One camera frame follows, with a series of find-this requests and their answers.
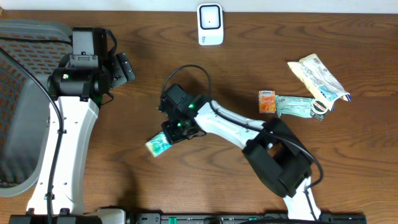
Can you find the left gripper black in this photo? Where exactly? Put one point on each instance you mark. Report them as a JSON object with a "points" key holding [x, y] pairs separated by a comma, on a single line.
{"points": [[116, 72]]}

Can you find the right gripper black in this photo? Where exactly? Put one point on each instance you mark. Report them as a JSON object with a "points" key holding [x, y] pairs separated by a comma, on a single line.
{"points": [[172, 137]]}

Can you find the green Kleenex tissue packet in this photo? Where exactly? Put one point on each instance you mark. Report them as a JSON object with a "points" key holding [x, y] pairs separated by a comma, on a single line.
{"points": [[158, 144]]}

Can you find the orange tissue packet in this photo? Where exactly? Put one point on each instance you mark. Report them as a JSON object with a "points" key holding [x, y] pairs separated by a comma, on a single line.
{"points": [[266, 101]]}

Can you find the teal wet-wipe packet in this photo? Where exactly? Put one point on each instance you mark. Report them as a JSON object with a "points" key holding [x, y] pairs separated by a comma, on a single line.
{"points": [[292, 105]]}

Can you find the large yellow snack bag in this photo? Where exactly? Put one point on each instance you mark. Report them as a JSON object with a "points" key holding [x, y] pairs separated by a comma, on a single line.
{"points": [[319, 81]]}

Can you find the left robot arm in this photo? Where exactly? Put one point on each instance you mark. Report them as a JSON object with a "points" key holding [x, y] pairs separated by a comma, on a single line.
{"points": [[75, 92]]}

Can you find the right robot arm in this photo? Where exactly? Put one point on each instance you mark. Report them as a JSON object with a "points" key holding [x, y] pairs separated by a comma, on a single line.
{"points": [[279, 159]]}

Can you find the white barcode scanner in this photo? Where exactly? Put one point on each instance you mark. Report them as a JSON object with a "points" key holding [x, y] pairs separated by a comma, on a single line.
{"points": [[210, 24]]}

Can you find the grey plastic basket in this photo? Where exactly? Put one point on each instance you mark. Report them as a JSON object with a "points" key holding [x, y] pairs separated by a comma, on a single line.
{"points": [[39, 47]]}

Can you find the black mounting rail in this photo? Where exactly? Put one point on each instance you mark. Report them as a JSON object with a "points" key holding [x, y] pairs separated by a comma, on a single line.
{"points": [[156, 218]]}

